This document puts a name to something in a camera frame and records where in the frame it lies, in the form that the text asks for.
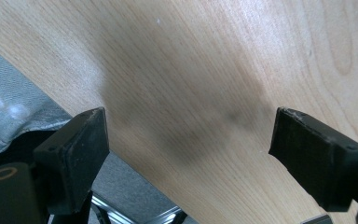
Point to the metal table frame bar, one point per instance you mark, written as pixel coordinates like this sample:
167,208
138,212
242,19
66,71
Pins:
130,211

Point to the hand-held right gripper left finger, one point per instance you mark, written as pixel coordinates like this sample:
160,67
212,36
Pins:
77,155

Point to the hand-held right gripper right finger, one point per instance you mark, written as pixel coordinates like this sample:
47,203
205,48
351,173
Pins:
317,161

